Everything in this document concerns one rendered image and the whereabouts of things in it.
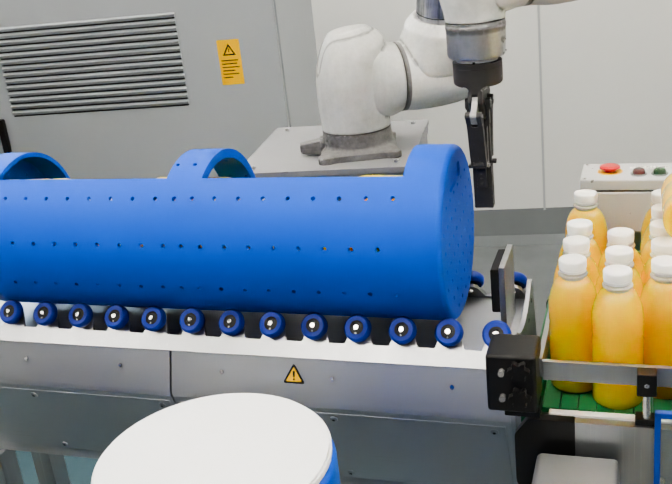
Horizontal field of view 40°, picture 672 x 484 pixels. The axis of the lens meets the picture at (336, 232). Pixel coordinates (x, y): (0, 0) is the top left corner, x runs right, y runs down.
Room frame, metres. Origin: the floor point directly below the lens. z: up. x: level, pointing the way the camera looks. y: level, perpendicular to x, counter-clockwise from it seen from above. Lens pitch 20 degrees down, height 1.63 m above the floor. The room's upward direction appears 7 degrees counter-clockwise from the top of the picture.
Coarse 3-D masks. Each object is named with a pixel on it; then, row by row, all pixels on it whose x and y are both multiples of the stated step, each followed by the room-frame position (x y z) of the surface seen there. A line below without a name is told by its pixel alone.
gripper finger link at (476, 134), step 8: (480, 112) 1.33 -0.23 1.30; (480, 120) 1.33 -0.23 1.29; (472, 128) 1.34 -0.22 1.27; (480, 128) 1.33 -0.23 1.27; (472, 136) 1.34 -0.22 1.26; (480, 136) 1.34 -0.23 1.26; (472, 144) 1.35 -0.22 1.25; (480, 144) 1.34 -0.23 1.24; (472, 152) 1.35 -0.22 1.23; (480, 152) 1.34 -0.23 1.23; (472, 160) 1.35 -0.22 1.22; (480, 160) 1.35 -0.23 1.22
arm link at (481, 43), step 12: (480, 24) 1.34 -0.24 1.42; (492, 24) 1.35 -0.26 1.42; (504, 24) 1.36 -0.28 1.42; (456, 36) 1.36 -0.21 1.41; (468, 36) 1.35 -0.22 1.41; (480, 36) 1.34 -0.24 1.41; (492, 36) 1.35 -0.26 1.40; (504, 36) 1.36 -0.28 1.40; (456, 48) 1.36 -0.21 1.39; (468, 48) 1.35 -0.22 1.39; (480, 48) 1.34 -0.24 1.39; (492, 48) 1.34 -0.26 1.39; (504, 48) 1.37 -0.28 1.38; (456, 60) 1.36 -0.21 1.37; (468, 60) 1.35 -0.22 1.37; (480, 60) 1.35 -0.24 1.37; (492, 60) 1.36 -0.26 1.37
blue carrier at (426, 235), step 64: (0, 192) 1.56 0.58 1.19; (64, 192) 1.52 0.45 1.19; (128, 192) 1.47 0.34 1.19; (192, 192) 1.43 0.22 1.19; (256, 192) 1.39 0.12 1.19; (320, 192) 1.36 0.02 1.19; (384, 192) 1.32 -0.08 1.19; (448, 192) 1.33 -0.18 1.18; (0, 256) 1.52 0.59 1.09; (64, 256) 1.47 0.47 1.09; (128, 256) 1.43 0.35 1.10; (192, 256) 1.39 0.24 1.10; (256, 256) 1.35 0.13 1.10; (320, 256) 1.31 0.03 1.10; (384, 256) 1.28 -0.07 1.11; (448, 256) 1.30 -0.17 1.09
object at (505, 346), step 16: (496, 336) 1.18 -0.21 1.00; (512, 336) 1.18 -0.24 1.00; (528, 336) 1.17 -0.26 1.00; (496, 352) 1.14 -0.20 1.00; (512, 352) 1.13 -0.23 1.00; (528, 352) 1.13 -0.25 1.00; (496, 368) 1.13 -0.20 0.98; (512, 368) 1.11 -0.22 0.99; (528, 368) 1.11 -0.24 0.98; (496, 384) 1.13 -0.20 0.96; (512, 384) 1.12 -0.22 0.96; (528, 384) 1.11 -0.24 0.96; (496, 400) 1.13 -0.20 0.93; (512, 400) 1.11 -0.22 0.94; (528, 400) 1.10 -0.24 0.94; (528, 416) 1.12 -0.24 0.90
